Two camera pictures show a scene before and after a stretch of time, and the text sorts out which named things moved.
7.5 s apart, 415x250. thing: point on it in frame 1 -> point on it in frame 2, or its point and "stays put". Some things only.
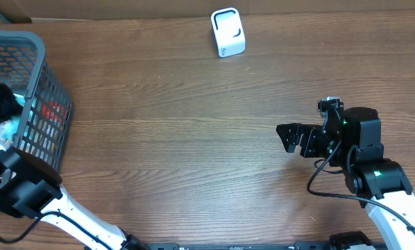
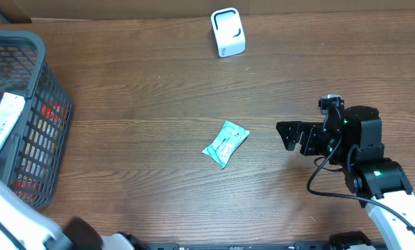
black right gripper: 298,130 stays put
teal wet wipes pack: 7,130 -> 230,138
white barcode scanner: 228,31 stays put
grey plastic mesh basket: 18,58 stays put
